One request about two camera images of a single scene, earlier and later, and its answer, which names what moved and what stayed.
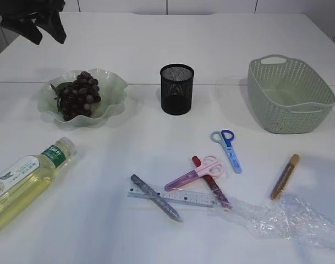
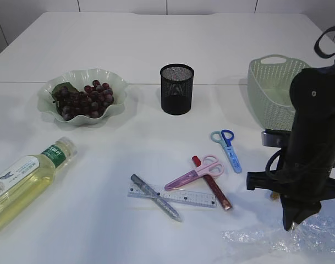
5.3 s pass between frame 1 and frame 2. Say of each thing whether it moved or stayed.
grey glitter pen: stayed
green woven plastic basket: stayed
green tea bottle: stayed
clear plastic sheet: moved
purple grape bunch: moved
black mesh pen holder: stayed
